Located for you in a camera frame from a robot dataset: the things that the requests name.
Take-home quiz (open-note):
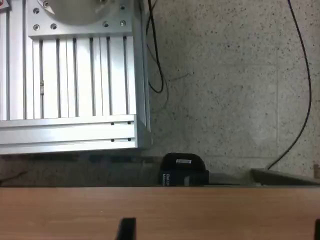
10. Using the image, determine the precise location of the black power adapter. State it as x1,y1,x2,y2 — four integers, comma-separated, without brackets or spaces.
159,152,210,187

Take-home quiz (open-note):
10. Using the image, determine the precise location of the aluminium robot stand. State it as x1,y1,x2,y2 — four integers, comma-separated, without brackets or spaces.
0,0,153,156

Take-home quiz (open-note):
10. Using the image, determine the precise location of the thin black cable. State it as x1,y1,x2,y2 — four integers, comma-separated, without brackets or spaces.
266,0,313,171

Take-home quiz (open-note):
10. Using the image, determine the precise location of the black power cable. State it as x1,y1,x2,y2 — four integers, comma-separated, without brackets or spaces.
146,0,166,94

